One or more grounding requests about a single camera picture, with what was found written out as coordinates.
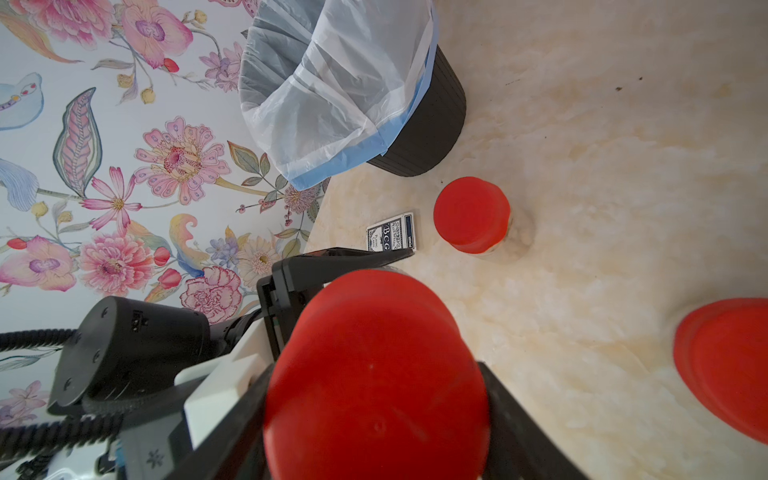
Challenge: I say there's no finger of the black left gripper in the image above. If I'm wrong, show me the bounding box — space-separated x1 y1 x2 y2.
256 247 414 359

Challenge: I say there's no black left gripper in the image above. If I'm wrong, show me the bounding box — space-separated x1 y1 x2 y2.
47 296 262 416

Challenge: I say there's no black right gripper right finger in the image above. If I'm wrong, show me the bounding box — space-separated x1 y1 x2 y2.
478 362 587 480

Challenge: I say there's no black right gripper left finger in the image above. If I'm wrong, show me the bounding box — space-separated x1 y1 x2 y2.
166 365 275 480

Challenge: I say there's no peanut jar red lid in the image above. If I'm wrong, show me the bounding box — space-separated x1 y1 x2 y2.
433 177 535 262
673 298 767 444

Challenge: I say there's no black bin with white liner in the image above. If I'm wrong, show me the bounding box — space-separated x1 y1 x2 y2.
239 1 467 190

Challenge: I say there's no black white card box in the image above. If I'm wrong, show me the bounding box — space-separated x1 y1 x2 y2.
366 212 417 252

